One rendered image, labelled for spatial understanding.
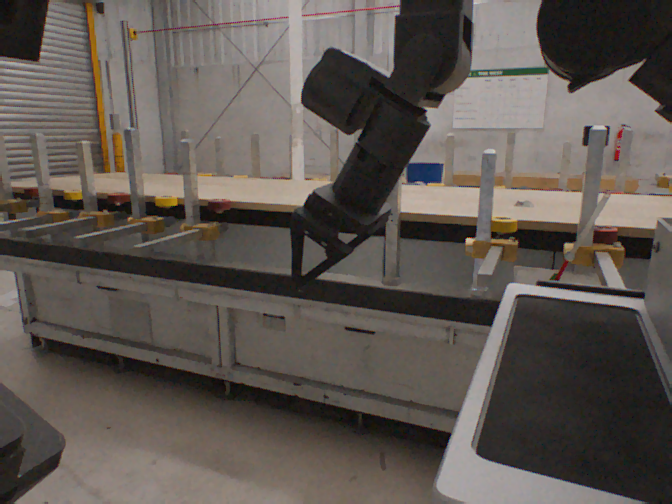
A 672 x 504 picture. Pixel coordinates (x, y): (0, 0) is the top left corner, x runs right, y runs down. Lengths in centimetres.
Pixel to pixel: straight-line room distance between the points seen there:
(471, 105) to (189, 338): 701
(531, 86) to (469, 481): 839
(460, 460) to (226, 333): 197
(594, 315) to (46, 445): 31
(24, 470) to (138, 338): 232
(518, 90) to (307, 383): 710
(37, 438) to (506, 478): 17
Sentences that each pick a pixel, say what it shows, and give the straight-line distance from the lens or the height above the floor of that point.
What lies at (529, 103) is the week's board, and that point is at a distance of 851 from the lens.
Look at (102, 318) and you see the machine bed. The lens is 267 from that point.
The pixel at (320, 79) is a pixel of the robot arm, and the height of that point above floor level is 120.
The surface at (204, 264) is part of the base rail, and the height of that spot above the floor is 70.
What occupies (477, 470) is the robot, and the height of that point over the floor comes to 104.
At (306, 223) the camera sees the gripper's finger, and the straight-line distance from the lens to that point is 47.
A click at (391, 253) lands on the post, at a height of 80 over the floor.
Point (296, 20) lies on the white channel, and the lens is 267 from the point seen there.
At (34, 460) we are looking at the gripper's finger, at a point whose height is 104.
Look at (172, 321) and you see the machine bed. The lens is 235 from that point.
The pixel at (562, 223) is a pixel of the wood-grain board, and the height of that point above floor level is 90.
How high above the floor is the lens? 116
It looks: 14 degrees down
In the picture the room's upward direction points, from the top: straight up
